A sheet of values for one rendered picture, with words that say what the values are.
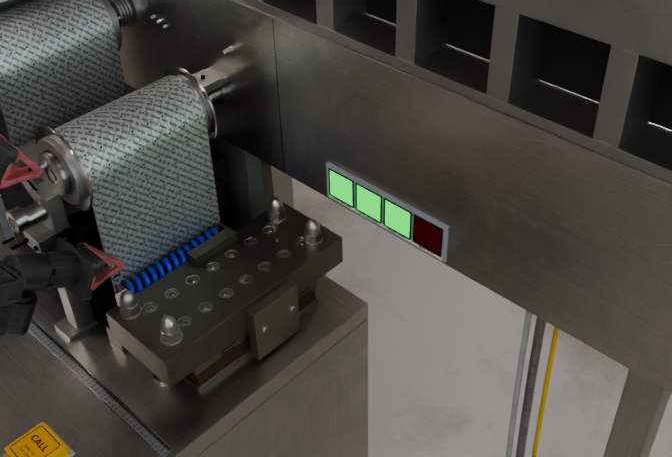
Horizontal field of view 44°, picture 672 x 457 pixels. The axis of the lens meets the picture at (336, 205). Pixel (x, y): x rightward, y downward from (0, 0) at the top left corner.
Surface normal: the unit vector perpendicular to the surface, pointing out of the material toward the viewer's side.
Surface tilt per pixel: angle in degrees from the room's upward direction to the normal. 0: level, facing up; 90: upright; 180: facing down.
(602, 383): 0
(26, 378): 0
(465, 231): 90
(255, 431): 90
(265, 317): 90
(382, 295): 0
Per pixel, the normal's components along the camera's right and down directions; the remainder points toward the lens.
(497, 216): -0.69, 0.47
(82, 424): -0.02, -0.78
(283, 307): 0.72, 0.41
